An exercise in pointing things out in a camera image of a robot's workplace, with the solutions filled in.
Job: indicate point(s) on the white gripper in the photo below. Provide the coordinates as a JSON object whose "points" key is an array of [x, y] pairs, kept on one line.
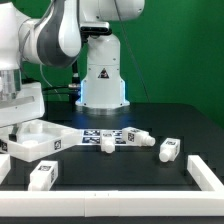
{"points": [[27, 105]]}

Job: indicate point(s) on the white square tabletop part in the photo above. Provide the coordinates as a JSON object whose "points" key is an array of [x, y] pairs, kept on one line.
{"points": [[37, 139]]}

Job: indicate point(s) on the sheet with fiducial tags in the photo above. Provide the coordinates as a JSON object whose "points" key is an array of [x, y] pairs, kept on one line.
{"points": [[93, 136]]}

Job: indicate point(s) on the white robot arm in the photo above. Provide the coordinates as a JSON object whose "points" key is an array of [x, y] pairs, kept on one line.
{"points": [[56, 39]]}

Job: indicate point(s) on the white block at left edge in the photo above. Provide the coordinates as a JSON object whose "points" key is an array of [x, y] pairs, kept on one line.
{"points": [[5, 166]]}

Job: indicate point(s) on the black camera on stand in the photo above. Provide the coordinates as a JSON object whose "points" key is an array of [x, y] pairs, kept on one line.
{"points": [[95, 28]]}

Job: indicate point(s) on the black camera stand pole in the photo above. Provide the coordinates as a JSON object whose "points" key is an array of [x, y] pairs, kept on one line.
{"points": [[76, 83]]}

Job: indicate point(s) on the white U-shaped fence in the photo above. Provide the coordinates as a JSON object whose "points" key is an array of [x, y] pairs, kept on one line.
{"points": [[208, 200]]}

